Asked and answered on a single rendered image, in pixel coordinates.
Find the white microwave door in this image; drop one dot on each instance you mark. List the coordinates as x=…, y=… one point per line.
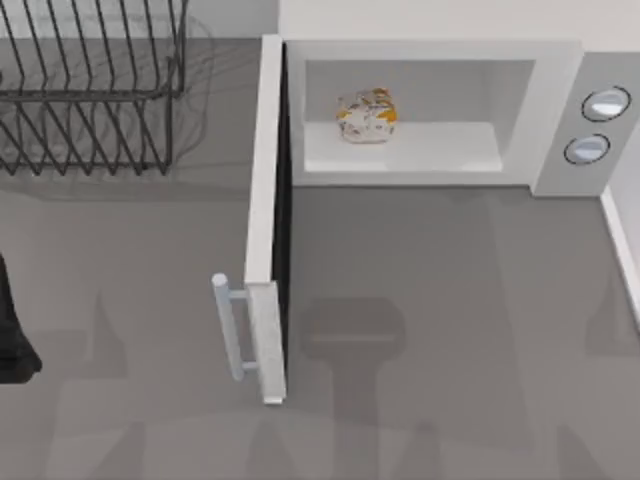
x=262, y=200

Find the white and orange bread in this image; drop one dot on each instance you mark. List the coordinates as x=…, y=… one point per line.
x=366, y=116

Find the pale microwave oven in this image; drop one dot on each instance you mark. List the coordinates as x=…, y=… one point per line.
x=555, y=120

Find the round microwave knob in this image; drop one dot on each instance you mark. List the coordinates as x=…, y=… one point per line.
x=587, y=149
x=606, y=104

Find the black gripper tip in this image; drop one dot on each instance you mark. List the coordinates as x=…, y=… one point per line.
x=12, y=345

